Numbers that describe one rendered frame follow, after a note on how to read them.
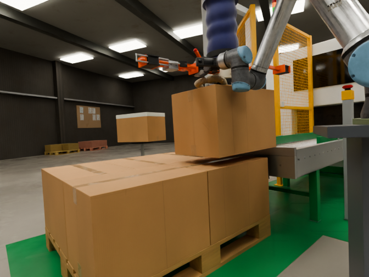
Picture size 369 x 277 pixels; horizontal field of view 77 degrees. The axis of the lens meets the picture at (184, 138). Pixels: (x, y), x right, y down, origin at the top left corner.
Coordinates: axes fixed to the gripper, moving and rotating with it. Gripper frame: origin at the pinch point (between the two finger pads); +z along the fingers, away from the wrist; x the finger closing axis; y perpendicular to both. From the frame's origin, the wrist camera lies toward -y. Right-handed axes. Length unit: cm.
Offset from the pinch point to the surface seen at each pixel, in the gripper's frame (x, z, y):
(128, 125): -29, 199, 55
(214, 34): 24.3, -1.5, 17.5
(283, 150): -54, -28, 54
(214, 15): 35.8, -2.6, 16.8
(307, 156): -60, -36, 75
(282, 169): -66, -27, 54
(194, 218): -80, -20, -23
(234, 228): -95, -21, 8
